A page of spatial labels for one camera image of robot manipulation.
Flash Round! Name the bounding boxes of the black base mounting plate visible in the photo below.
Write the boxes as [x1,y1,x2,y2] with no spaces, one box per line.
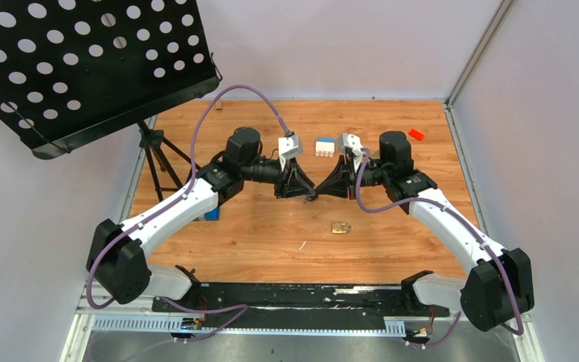
[152,282,450,332]

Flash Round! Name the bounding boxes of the blue small block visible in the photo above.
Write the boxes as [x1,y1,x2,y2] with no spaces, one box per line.
[203,207,220,221]

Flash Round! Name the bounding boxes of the aluminium frame rails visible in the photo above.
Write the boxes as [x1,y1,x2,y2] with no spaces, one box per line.
[60,127,545,362]

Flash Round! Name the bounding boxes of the black perforated music stand desk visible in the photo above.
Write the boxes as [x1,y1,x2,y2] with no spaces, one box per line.
[0,1,221,159]

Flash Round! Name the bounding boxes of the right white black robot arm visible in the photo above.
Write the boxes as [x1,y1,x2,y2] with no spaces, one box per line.
[316,131,535,336]

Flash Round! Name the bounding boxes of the red small block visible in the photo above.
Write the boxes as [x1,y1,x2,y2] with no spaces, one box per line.
[408,129,425,141]

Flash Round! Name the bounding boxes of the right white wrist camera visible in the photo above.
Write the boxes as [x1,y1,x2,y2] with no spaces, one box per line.
[335,133,363,158]

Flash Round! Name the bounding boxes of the white blue toy block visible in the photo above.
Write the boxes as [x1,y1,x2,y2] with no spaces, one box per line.
[314,137,336,158]

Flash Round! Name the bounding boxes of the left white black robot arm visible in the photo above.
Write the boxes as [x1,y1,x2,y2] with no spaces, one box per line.
[86,127,314,311]

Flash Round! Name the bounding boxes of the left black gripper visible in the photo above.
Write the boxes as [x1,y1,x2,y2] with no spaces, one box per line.
[242,154,316,199]

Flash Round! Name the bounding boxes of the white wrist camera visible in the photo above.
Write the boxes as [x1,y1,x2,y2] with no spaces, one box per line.
[335,133,363,158]
[277,134,303,171]

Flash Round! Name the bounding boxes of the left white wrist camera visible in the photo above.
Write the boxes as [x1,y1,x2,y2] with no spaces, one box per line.
[277,134,303,171]

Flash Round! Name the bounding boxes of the black tripod stand legs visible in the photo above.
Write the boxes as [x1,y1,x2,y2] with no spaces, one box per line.
[137,121,191,201]

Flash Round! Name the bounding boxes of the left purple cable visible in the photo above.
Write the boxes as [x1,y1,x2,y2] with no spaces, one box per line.
[85,84,296,311]

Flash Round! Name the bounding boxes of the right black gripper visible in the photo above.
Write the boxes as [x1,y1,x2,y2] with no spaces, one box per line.
[315,154,391,200]

